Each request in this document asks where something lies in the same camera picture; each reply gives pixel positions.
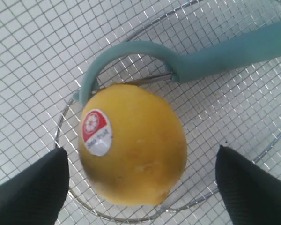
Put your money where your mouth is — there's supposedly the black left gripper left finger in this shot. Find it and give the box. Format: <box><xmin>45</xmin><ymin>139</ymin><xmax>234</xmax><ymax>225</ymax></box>
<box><xmin>0</xmin><ymin>148</ymin><xmax>70</xmax><ymax>225</ymax></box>

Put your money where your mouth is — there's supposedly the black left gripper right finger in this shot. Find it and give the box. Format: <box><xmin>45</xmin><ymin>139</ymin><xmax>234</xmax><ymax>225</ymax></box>
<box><xmin>215</xmin><ymin>145</ymin><xmax>281</xmax><ymax>225</ymax></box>

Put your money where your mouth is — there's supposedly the yellow lemon with sticker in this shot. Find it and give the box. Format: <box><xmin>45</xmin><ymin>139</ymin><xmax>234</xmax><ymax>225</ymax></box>
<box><xmin>78</xmin><ymin>84</ymin><xmax>187</xmax><ymax>206</ymax></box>

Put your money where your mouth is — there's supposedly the teal handled vegetable peeler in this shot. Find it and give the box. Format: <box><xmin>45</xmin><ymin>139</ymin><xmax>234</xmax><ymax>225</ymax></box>
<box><xmin>73</xmin><ymin>21</ymin><xmax>281</xmax><ymax>106</ymax></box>

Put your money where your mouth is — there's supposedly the oval metal mesh basket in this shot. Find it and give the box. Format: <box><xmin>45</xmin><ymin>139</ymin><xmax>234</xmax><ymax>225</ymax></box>
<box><xmin>0</xmin><ymin>0</ymin><xmax>281</xmax><ymax>225</ymax></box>

